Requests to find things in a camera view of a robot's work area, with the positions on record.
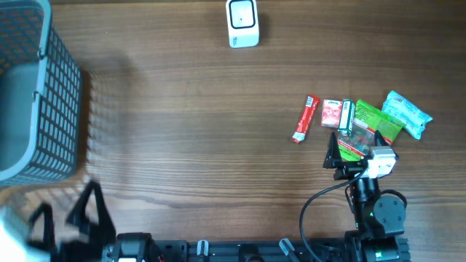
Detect white barcode scanner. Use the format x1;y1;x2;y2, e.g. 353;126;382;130
225;0;259;49

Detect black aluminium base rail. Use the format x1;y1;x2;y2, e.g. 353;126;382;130
155;238;411;262

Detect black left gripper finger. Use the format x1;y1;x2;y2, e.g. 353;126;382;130
66;180;116;240
28;202;55;251

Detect orange tissue pack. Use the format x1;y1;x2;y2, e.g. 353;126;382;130
321;100;343;128

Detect red white box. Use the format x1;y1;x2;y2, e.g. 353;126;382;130
292;95;320;144

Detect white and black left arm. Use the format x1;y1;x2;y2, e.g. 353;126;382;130
1;180;165;262

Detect dark grey plastic basket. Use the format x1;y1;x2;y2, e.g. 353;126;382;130
1;0;82;186

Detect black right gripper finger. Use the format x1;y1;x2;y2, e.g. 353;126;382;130
323;132;342;169
374;130;390;146

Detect green snack bag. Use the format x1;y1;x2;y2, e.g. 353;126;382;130
338;100;406;161

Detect green white box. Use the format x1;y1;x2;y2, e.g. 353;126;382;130
338;99;355;136

